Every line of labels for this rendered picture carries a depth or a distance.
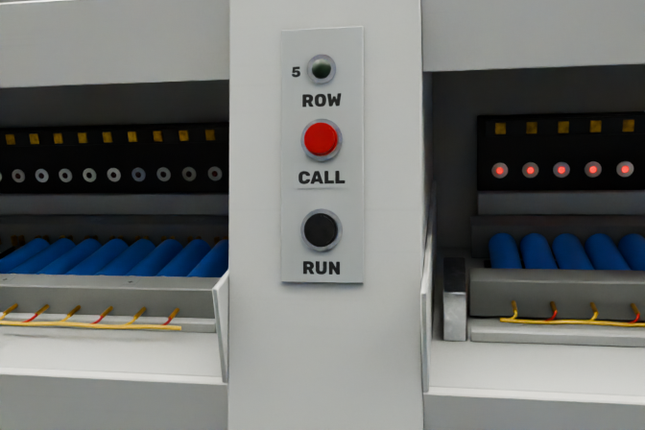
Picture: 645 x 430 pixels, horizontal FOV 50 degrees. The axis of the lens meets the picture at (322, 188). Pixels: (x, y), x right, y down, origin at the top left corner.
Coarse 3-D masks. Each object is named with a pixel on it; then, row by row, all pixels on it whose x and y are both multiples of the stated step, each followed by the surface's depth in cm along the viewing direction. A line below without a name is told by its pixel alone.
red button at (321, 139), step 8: (312, 128) 33; (320, 128) 33; (328, 128) 33; (304, 136) 33; (312, 136) 33; (320, 136) 33; (328, 136) 33; (336, 136) 33; (312, 144) 33; (320, 144) 33; (328, 144) 33; (336, 144) 33; (312, 152) 33; (320, 152) 33; (328, 152) 33
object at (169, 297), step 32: (0, 288) 41; (32, 288) 41; (64, 288) 41; (96, 288) 40; (128, 288) 40; (160, 288) 39; (192, 288) 39; (0, 320) 40; (32, 320) 40; (64, 320) 39
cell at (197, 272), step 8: (224, 240) 48; (216, 248) 46; (224, 248) 47; (208, 256) 45; (216, 256) 45; (224, 256) 46; (200, 264) 44; (208, 264) 44; (216, 264) 44; (224, 264) 45; (192, 272) 43; (200, 272) 43; (208, 272) 43; (216, 272) 44; (224, 272) 45
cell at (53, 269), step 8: (88, 240) 50; (96, 240) 50; (80, 248) 48; (88, 248) 49; (96, 248) 49; (64, 256) 47; (72, 256) 47; (80, 256) 47; (56, 264) 45; (64, 264) 46; (72, 264) 46; (40, 272) 44; (48, 272) 44; (56, 272) 45; (64, 272) 45
